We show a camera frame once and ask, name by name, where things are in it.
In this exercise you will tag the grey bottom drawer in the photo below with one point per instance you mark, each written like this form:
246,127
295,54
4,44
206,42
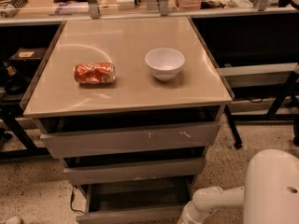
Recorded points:
136,201

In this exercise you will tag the grey drawer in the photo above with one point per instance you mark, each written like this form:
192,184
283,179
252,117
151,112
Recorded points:
136,201
129,132
135,166

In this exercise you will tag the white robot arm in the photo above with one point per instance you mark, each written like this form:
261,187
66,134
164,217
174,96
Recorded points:
270,194

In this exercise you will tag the grey drawer cabinet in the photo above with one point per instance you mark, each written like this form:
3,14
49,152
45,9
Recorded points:
125,43

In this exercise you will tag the grey middle drawer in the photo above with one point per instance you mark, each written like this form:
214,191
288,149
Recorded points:
135,166

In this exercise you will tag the grey top drawer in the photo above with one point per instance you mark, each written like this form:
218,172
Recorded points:
129,132

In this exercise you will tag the white bowl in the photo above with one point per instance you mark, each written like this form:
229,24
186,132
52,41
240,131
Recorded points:
164,63

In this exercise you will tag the crushed orange soda can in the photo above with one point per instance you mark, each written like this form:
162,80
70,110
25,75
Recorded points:
95,73

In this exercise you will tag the black box with label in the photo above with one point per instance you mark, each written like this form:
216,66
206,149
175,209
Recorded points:
35,54

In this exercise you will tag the white shoe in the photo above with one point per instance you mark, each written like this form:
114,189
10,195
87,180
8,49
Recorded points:
11,220

